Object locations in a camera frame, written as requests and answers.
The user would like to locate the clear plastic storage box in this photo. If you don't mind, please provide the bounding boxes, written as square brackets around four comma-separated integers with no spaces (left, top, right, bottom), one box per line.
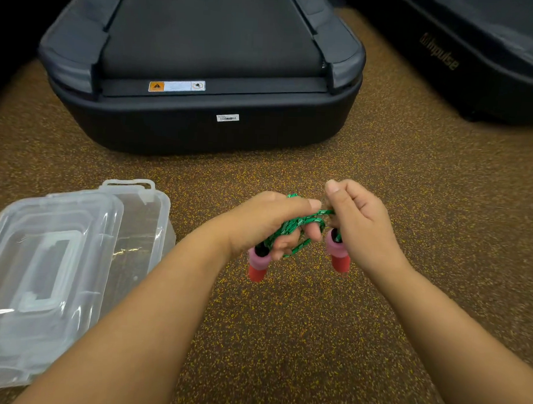
[93,177,179,321]

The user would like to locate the person's left hand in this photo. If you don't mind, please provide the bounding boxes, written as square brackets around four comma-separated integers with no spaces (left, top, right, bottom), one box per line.
[220,190,325,262]

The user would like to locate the person's right forearm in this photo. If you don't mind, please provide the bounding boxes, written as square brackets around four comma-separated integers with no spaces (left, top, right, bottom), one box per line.
[364,255,533,404]

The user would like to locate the orange and white warning sticker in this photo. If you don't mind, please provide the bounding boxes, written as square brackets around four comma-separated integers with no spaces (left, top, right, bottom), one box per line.
[148,79,206,94]

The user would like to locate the black treadmill with gold lettering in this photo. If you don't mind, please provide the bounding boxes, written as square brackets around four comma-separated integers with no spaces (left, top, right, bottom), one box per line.
[339,0,533,127]

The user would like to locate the green jump rope red handles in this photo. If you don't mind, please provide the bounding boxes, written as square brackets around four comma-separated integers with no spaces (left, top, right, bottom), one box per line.
[246,192,354,286]

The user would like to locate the person's left forearm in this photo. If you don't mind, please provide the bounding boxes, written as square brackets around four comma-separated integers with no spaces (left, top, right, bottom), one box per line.
[13,217,244,404]

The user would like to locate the black treadmill with stickers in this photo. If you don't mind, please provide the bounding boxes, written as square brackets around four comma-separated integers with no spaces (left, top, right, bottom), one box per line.
[34,0,369,164]

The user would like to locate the clear plastic box lid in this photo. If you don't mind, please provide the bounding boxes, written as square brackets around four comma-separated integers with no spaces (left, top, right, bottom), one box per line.
[0,187,125,396]

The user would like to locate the person's right hand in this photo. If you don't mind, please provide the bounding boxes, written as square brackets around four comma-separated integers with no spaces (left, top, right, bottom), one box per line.
[321,178,410,279]

